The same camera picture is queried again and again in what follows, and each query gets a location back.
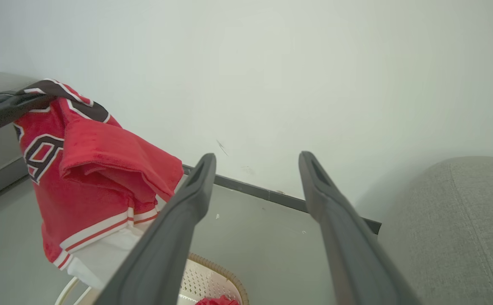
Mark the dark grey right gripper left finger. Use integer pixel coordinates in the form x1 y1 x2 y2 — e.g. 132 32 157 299
95 152 217 305

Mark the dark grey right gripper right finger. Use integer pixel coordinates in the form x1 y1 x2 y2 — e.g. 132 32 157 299
298 151 421 305

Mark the red basketball jersey black lettering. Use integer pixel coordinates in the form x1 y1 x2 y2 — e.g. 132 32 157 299
13 78 185 291

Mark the cream perforated laundry basket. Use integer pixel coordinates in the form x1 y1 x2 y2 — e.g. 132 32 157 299
55 253 250 305

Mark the plain red garment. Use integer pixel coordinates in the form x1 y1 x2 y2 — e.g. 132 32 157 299
195 296 240 305

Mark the black baseboard strip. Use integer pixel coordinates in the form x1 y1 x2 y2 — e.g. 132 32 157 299
182 164 382 235

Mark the grey fabric sofa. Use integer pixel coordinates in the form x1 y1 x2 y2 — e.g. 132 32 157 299
378 156 493 305

